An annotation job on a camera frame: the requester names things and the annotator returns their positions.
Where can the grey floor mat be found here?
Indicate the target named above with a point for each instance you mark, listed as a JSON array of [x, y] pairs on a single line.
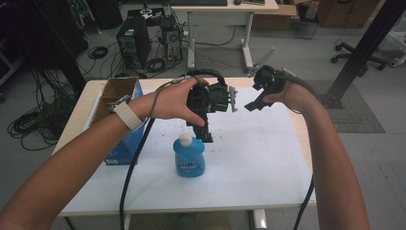
[[354, 118]]

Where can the brown cardboard box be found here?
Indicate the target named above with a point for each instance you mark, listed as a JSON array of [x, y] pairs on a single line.
[[274, 17]]

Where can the black office chair base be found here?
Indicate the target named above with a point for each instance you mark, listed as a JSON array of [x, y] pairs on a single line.
[[357, 57]]

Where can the white table leg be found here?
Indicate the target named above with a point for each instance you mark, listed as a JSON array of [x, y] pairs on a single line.
[[260, 220]]

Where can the large brown cabinet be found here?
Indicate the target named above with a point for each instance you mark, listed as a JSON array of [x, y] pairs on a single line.
[[344, 12]]

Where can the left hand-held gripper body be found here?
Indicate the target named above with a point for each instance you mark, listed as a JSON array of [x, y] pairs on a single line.
[[217, 97]]

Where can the blue cardboard box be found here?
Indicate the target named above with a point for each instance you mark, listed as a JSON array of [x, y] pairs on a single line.
[[126, 153]]

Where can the black computer tower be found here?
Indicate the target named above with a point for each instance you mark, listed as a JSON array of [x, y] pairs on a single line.
[[134, 41]]

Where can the black computer mouse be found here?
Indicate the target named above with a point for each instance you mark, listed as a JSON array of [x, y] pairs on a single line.
[[237, 2]]

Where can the white desk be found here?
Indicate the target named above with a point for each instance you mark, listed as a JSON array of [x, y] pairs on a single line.
[[223, 9]]

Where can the black keyboard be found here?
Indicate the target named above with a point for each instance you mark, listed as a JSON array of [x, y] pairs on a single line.
[[198, 2]]

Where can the black metal post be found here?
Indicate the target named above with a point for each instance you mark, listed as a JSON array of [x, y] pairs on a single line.
[[367, 44]]

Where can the blue bottle with white cap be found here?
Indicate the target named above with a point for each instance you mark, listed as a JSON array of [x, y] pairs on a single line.
[[190, 159]]

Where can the grey computer tower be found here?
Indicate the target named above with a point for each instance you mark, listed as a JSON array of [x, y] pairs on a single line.
[[172, 41]]

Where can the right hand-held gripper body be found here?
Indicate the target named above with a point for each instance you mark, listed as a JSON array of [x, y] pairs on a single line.
[[269, 81]]

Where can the white paper sheet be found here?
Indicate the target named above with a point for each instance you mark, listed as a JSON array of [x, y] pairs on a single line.
[[249, 159]]

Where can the person's left hand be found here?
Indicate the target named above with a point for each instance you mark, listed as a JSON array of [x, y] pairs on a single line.
[[169, 102]]

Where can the person's right hand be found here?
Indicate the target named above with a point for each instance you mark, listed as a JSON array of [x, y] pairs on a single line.
[[297, 96]]

